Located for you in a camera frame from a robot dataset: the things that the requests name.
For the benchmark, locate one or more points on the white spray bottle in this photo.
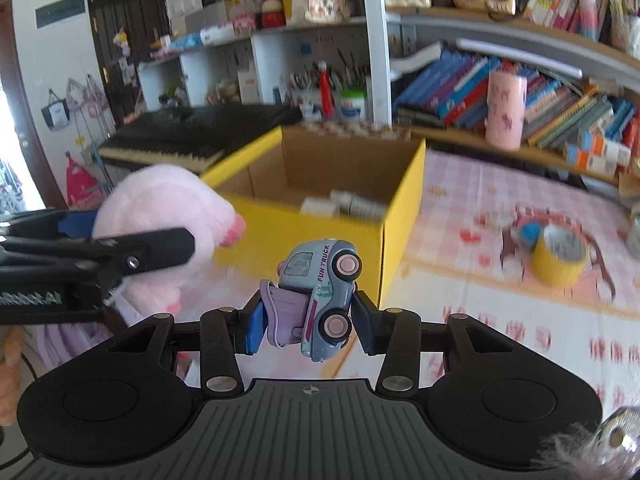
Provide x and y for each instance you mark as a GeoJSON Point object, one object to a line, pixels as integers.
{"type": "Point", "coordinates": [360, 205]}

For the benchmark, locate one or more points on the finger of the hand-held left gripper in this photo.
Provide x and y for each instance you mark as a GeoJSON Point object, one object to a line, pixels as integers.
{"type": "Point", "coordinates": [160, 247]}
{"type": "Point", "coordinates": [80, 222]}

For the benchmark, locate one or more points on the white square charger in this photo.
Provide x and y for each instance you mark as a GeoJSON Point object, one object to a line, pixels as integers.
{"type": "Point", "coordinates": [320, 206]}

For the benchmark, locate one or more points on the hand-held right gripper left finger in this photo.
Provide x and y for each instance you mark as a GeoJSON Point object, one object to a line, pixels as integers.
{"type": "Point", "coordinates": [255, 327]}

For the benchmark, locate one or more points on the black keyboard piano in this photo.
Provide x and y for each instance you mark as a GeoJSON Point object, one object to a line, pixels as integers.
{"type": "Point", "coordinates": [190, 130]}

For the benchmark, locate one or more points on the person's left hand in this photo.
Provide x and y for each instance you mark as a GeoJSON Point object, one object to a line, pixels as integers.
{"type": "Point", "coordinates": [11, 380]}

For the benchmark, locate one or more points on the white tote bag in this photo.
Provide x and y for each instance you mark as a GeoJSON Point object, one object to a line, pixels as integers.
{"type": "Point", "coordinates": [56, 112]}

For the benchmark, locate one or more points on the row of blue spined books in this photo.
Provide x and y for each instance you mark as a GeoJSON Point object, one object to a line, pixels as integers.
{"type": "Point", "coordinates": [450, 85]}

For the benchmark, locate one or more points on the toy truck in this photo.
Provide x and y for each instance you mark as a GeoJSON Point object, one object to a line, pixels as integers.
{"type": "Point", "coordinates": [320, 285]}

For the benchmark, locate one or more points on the white side shelf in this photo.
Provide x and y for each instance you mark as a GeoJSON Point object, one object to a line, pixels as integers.
{"type": "Point", "coordinates": [265, 60]}

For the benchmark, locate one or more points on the pink backpack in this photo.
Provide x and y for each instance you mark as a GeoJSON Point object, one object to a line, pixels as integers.
{"type": "Point", "coordinates": [82, 185]}

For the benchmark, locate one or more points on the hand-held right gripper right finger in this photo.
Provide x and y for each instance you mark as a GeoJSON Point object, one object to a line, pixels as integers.
{"type": "Point", "coordinates": [367, 337]}

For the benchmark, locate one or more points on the red tassel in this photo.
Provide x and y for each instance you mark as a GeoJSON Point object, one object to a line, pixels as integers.
{"type": "Point", "coordinates": [326, 87]}

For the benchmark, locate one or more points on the yellow cardboard box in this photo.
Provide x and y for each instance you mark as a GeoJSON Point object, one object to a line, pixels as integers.
{"type": "Point", "coordinates": [310, 230]}

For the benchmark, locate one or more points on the white light bar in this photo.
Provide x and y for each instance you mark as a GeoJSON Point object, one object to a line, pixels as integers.
{"type": "Point", "coordinates": [520, 57]}

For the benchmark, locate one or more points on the white jar green lid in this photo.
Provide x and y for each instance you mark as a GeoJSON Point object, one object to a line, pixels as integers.
{"type": "Point", "coordinates": [353, 106]}

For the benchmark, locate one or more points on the pink checked tablecloth desktop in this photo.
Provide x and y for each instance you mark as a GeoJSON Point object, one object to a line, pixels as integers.
{"type": "Point", "coordinates": [500, 320]}

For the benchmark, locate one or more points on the pink plush pig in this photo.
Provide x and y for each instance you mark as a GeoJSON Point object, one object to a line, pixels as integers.
{"type": "Point", "coordinates": [150, 200]}

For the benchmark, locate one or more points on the dark wooden door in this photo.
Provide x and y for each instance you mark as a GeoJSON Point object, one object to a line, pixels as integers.
{"type": "Point", "coordinates": [125, 35]}

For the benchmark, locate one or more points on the pink sticker cup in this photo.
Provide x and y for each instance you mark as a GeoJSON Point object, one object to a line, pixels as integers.
{"type": "Point", "coordinates": [505, 110]}

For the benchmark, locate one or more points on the yellow tape roll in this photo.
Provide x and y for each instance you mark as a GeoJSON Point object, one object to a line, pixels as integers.
{"type": "Point", "coordinates": [550, 265]}

